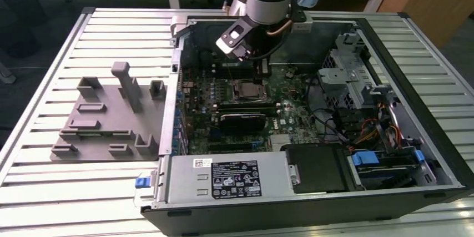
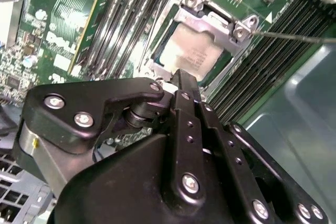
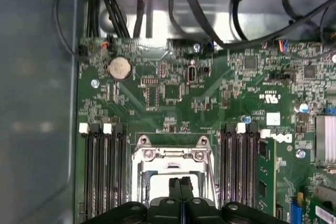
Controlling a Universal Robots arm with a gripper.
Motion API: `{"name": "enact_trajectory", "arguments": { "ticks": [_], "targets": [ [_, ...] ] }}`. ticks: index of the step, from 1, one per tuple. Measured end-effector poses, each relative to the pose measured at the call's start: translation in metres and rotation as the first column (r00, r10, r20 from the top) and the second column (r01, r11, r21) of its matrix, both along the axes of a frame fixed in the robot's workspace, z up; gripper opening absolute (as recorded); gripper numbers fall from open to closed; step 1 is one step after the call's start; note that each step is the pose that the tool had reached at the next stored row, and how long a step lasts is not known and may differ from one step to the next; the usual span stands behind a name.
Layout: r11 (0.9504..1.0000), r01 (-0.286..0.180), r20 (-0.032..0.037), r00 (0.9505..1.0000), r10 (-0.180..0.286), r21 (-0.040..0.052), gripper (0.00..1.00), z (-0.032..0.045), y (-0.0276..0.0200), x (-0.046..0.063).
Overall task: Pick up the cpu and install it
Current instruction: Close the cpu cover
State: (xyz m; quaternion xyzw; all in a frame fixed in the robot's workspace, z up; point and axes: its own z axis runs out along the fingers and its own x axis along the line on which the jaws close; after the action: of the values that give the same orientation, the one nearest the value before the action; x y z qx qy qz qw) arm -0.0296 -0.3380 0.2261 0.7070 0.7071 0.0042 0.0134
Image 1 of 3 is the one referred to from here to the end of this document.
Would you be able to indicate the blue disk carrier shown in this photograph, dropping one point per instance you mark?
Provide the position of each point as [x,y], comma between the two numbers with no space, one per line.
[364,159]

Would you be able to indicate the grey power supply unit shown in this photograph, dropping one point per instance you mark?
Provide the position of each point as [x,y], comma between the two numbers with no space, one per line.
[184,181]

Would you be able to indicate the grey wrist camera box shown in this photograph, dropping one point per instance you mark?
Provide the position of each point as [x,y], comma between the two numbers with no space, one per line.
[302,24]

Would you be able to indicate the black PC case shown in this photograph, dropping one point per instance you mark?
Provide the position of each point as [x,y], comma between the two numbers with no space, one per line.
[259,214]

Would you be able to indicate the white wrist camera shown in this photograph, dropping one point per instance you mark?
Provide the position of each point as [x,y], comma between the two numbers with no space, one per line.
[235,35]

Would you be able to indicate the CPU socket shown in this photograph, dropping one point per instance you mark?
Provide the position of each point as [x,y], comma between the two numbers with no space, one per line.
[235,92]

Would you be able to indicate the grey stand foot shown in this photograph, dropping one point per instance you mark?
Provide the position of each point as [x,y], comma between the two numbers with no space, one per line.
[7,73]

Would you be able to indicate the silver metal drive cage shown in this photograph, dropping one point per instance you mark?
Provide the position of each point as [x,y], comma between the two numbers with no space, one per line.
[340,81]

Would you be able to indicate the wooden cabinet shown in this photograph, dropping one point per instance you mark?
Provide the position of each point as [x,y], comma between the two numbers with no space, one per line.
[437,4]

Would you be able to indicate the grey parts rack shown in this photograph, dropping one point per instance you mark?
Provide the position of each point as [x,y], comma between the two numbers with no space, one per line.
[111,126]

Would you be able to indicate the silver disk bay cage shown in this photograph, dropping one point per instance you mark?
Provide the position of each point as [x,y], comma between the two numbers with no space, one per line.
[427,177]

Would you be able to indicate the black plastic cover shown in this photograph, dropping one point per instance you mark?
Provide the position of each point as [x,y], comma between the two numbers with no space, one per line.
[318,167]

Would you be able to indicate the blue case latch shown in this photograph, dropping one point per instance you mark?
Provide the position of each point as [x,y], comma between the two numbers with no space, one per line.
[141,182]

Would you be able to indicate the silver CPU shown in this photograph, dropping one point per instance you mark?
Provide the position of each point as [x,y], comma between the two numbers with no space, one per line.
[251,90]

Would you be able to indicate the green motherboard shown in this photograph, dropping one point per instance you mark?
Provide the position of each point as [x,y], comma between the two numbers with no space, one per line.
[302,120]

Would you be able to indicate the black graphics card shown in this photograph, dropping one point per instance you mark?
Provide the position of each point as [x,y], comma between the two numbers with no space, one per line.
[240,123]

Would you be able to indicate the silver heatsink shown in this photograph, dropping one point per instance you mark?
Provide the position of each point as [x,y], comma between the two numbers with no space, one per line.
[280,141]

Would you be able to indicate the black office chair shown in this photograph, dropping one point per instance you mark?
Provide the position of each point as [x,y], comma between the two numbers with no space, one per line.
[21,20]

